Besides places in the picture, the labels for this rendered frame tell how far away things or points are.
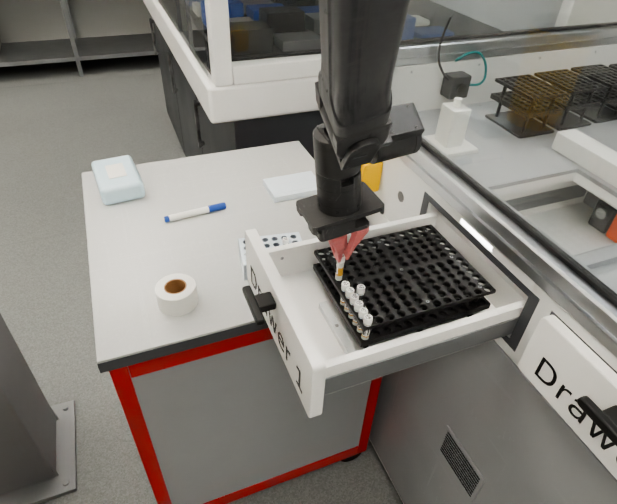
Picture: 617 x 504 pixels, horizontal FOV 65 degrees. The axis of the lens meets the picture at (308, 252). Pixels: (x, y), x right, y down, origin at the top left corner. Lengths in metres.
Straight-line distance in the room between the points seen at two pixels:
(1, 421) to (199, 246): 0.67
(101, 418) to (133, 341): 0.89
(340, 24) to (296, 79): 1.10
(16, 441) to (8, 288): 0.93
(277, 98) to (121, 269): 0.69
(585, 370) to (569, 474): 0.19
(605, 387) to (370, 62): 0.48
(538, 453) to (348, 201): 0.50
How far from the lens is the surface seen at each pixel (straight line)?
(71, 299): 2.13
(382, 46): 0.38
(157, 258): 1.01
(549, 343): 0.73
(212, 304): 0.89
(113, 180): 1.19
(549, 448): 0.85
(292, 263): 0.81
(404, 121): 0.58
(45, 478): 1.65
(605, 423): 0.66
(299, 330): 0.62
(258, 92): 1.41
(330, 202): 0.60
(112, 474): 1.62
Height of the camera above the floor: 1.39
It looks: 39 degrees down
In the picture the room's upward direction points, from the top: 3 degrees clockwise
